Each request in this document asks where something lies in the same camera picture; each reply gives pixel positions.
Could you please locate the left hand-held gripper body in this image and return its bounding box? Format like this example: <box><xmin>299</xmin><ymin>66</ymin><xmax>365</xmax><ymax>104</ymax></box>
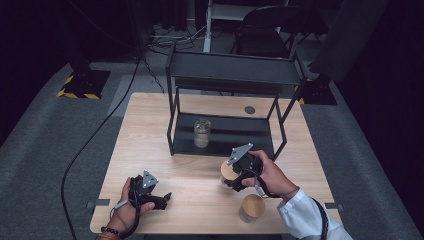
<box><xmin>128</xmin><ymin>169</ymin><xmax>160</xmax><ymax>205</ymax></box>

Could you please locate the dark bead bracelet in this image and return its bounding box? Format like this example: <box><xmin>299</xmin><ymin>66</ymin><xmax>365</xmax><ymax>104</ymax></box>
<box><xmin>100</xmin><ymin>225</ymin><xmax>125</xmax><ymax>240</ymax></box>

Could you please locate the glass jar with metal lid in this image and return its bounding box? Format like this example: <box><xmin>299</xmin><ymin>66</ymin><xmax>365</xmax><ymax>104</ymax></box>
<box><xmin>193</xmin><ymin>118</ymin><xmax>213</xmax><ymax>149</ymax></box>

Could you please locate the black yellow-striped stand base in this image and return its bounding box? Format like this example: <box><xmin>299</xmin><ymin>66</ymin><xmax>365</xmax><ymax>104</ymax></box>
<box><xmin>294</xmin><ymin>74</ymin><xmax>339</xmax><ymax>107</ymax></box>
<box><xmin>56</xmin><ymin>68</ymin><xmax>112</xmax><ymax>101</ymax></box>

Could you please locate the black folding chair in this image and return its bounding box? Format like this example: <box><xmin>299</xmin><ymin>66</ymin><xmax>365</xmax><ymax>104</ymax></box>
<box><xmin>229</xmin><ymin>4</ymin><xmax>330</xmax><ymax>60</ymax></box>

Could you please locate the tangle of floor cables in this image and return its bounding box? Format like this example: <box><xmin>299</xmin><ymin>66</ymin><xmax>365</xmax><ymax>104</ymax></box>
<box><xmin>145</xmin><ymin>23</ymin><xmax>208</xmax><ymax>52</ymax></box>

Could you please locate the person's right hand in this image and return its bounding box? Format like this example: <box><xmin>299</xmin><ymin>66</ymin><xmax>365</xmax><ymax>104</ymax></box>
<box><xmin>241</xmin><ymin>149</ymin><xmax>300</xmax><ymax>203</ymax></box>

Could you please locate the person's left hand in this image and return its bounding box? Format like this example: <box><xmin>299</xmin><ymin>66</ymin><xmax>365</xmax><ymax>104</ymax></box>
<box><xmin>106</xmin><ymin>176</ymin><xmax>156</xmax><ymax>235</ymax></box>

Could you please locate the glass jar with wooden lid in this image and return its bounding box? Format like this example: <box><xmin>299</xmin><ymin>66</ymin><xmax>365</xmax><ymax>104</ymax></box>
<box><xmin>237</xmin><ymin>193</ymin><xmax>267</xmax><ymax>224</ymax></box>
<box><xmin>219</xmin><ymin>159</ymin><xmax>242</xmax><ymax>190</ymax></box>

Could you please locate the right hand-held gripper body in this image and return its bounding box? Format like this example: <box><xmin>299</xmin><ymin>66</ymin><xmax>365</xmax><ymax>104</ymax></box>
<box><xmin>226</xmin><ymin>142</ymin><xmax>265</xmax><ymax>184</ymax></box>

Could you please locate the white metal stand frame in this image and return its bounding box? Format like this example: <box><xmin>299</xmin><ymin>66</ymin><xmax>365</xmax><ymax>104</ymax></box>
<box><xmin>202</xmin><ymin>0</ymin><xmax>292</xmax><ymax>54</ymax></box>

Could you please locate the black metal two-tier rack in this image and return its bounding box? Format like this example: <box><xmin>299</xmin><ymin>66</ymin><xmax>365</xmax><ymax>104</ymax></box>
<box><xmin>165</xmin><ymin>43</ymin><xmax>310</xmax><ymax>163</ymax></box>

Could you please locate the left hand-held gripper cable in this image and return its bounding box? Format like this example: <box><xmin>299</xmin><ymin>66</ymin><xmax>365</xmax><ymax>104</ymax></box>
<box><xmin>109</xmin><ymin>188</ymin><xmax>142</xmax><ymax>240</ymax></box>

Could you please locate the grey tape strip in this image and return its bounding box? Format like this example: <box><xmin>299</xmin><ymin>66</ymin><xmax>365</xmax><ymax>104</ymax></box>
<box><xmin>86</xmin><ymin>198</ymin><xmax>111</xmax><ymax>211</ymax></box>
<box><xmin>324</xmin><ymin>202</ymin><xmax>345</xmax><ymax>213</ymax></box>

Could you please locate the long black floor cable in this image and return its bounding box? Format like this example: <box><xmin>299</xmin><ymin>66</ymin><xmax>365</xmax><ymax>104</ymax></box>
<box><xmin>60</xmin><ymin>55</ymin><xmax>142</xmax><ymax>240</ymax></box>

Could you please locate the grey curtain panel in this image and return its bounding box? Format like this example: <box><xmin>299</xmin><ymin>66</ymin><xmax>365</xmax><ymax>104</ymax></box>
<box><xmin>307</xmin><ymin>0</ymin><xmax>392</xmax><ymax>84</ymax></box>

